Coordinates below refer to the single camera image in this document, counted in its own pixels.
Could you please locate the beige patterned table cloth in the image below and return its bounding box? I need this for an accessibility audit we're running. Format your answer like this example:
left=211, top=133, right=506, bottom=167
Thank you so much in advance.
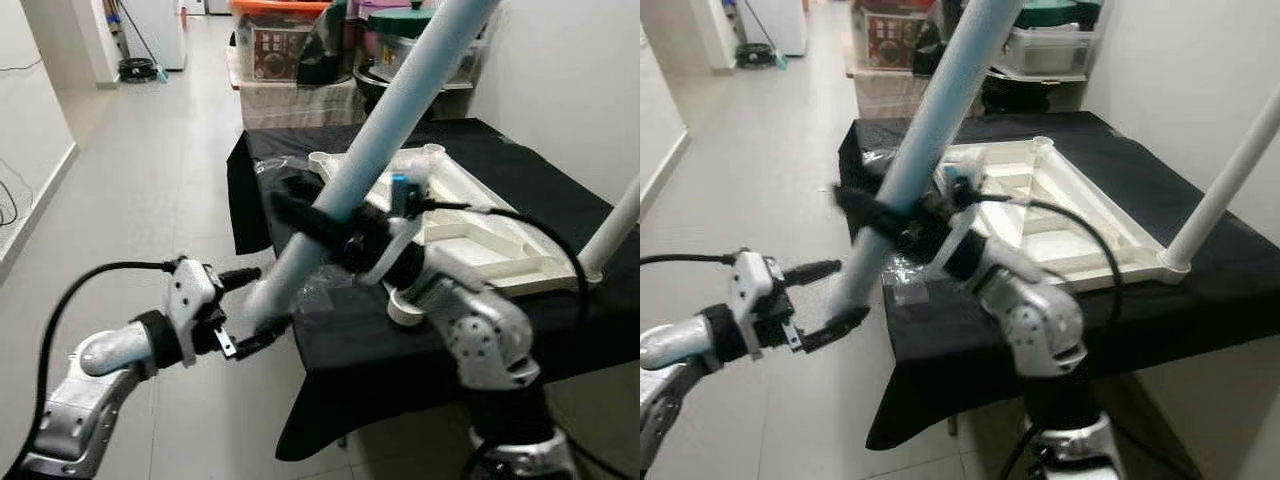
left=846, top=64, right=943, bottom=123
left=223, top=74, right=368, bottom=131

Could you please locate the dark green round lid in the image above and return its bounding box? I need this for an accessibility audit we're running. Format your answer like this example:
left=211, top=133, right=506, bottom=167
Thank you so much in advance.
left=366, top=2, right=438, bottom=41
left=1013, top=0, right=1103, bottom=31

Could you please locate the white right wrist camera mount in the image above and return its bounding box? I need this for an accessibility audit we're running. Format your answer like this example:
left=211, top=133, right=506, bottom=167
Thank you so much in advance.
left=938, top=160, right=993, bottom=278
left=358, top=172, right=433, bottom=288

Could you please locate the black plastic bag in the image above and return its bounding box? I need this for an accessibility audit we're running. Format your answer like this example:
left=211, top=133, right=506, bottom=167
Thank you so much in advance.
left=910, top=0, right=963, bottom=78
left=295, top=0, right=353, bottom=88

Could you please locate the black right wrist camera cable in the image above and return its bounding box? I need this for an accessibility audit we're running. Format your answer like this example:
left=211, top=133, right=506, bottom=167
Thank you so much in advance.
left=418, top=198, right=593, bottom=333
left=973, top=190, right=1128, bottom=333

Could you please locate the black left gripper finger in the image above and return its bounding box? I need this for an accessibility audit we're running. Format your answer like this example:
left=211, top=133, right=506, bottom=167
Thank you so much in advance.
left=232, top=314, right=294, bottom=362
left=784, top=257, right=844, bottom=288
left=217, top=264, right=264, bottom=294
left=800, top=304, right=872, bottom=355

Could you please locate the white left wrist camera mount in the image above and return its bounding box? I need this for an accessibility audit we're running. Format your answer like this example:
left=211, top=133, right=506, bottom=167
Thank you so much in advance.
left=726, top=248, right=788, bottom=358
left=158, top=254, right=223, bottom=368

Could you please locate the black left wrist camera cable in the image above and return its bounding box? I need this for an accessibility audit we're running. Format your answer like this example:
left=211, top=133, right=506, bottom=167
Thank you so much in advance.
left=30, top=258, right=181, bottom=463
left=640, top=251, right=743, bottom=271

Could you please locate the broom with teal head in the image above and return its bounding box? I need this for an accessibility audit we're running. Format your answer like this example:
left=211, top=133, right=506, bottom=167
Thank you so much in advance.
left=113, top=0, right=170, bottom=85
left=738, top=0, right=790, bottom=71

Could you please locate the clear crossed tape patch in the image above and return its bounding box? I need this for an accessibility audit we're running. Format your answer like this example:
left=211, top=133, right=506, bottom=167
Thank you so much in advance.
left=884, top=254, right=938, bottom=308
left=293, top=263, right=353, bottom=318

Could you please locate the black tablecloth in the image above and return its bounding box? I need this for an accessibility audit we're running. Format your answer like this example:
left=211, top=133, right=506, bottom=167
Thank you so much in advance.
left=837, top=109, right=1280, bottom=453
left=225, top=117, right=641, bottom=463

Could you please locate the clear plastic storage bin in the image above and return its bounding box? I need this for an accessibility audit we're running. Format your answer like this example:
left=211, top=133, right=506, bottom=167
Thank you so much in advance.
left=1003, top=24, right=1103, bottom=81
left=373, top=34, right=483, bottom=88

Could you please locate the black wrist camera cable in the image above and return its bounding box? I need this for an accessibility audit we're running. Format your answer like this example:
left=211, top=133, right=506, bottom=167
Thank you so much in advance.
left=30, top=258, right=181, bottom=463
left=418, top=198, right=593, bottom=333
left=973, top=190, right=1128, bottom=333
left=640, top=251, right=743, bottom=271

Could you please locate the storage box with orange lid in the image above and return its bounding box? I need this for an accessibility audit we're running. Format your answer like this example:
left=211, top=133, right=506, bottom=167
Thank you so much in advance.
left=848, top=0, right=938, bottom=73
left=228, top=0, right=333, bottom=85

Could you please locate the white plastic children table top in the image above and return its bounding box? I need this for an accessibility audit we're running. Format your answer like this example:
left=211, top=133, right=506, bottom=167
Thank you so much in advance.
left=935, top=134, right=1193, bottom=288
left=307, top=142, right=607, bottom=331

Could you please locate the black round floor device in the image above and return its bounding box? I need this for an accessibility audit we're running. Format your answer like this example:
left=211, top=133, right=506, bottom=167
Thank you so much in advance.
left=117, top=57, right=161, bottom=85
left=736, top=41, right=778, bottom=71

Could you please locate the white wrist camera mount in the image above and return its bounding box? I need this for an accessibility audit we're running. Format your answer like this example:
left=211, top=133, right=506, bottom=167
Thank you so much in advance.
left=726, top=248, right=788, bottom=358
left=938, top=160, right=993, bottom=278
left=158, top=254, right=223, bottom=368
left=358, top=172, right=433, bottom=288

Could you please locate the white plastic table leg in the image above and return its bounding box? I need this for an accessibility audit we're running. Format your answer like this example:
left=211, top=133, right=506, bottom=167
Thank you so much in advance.
left=1158, top=84, right=1280, bottom=275
left=242, top=0, right=503, bottom=328
left=578, top=173, right=641, bottom=283
left=826, top=0, right=1023, bottom=318

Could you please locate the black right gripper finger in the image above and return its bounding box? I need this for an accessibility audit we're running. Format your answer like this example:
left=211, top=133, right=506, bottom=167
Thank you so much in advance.
left=832, top=182, right=918, bottom=248
left=268, top=188, right=353, bottom=258

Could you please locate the black round wok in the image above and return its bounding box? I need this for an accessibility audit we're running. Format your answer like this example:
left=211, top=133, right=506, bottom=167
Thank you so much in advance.
left=978, top=63, right=1083, bottom=115
left=350, top=63, right=443, bottom=118

